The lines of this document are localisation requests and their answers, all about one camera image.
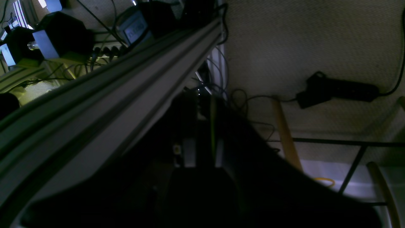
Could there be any black T-shirt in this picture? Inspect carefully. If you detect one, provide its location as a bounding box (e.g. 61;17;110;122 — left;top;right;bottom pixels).
22;92;383;228

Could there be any white power strip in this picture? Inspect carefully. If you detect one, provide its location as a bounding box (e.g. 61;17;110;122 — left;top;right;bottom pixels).
92;42;128;58

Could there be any aluminium frame rail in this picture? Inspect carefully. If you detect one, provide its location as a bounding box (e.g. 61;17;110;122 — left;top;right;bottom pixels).
1;19;222;227

